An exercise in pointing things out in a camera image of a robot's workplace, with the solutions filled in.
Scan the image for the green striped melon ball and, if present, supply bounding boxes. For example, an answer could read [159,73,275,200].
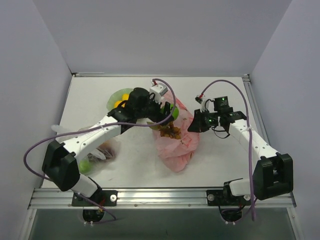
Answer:
[160,104,179,121]

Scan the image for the brown longan bunch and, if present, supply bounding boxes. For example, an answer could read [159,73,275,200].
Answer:
[150,121,182,140]

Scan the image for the yellow fake pear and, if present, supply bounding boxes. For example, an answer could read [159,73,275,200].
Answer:
[113,100,126,108]

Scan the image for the pink plastic bag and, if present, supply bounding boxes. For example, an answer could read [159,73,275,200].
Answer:
[152,99,200,173]

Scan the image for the yellow fake lemon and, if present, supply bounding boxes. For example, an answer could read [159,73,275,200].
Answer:
[122,93,129,101]

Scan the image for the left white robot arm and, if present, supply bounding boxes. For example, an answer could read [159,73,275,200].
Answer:
[42,84,173,206]

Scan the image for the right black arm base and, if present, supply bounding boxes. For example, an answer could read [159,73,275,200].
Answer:
[206,189,251,225]

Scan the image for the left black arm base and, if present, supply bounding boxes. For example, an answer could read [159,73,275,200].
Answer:
[71,189,118,226]

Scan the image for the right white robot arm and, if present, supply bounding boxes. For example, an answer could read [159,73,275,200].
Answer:
[187,95,294,205]

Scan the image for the clear bag of fruits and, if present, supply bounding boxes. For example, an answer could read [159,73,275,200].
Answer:
[58,121,120,176]

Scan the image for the green wavy plate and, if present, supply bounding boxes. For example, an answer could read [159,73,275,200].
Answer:
[106,88,133,111]

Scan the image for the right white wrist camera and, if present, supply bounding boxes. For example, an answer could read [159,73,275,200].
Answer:
[195,94,213,112]

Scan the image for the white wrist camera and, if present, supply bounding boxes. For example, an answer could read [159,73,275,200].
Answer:
[195,94,213,112]
[149,83,168,104]

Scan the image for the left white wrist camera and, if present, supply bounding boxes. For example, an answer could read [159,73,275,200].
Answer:
[149,83,168,104]

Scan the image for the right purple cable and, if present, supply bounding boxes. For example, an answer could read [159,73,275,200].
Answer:
[198,79,257,222]

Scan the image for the purple cable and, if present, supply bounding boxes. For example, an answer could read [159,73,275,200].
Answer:
[198,79,257,222]
[23,78,178,224]

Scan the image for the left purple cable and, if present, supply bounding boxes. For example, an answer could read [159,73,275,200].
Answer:
[23,78,178,224]

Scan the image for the aluminium front rail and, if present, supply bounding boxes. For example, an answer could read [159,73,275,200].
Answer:
[27,188,297,210]

